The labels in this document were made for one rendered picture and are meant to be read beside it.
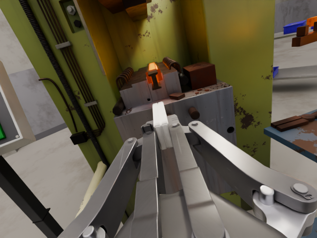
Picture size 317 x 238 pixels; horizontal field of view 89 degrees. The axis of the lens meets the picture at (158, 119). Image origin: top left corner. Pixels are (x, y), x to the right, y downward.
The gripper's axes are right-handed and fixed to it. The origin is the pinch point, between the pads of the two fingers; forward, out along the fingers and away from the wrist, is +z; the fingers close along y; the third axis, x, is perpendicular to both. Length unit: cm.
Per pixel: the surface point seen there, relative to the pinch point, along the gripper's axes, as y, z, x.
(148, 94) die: -3.4, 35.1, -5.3
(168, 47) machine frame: 11, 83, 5
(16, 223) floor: -155, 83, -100
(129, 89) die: -9.0, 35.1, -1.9
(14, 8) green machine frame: -40, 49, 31
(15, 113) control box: -38.7, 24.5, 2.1
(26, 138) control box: -37.3, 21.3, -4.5
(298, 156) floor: 95, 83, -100
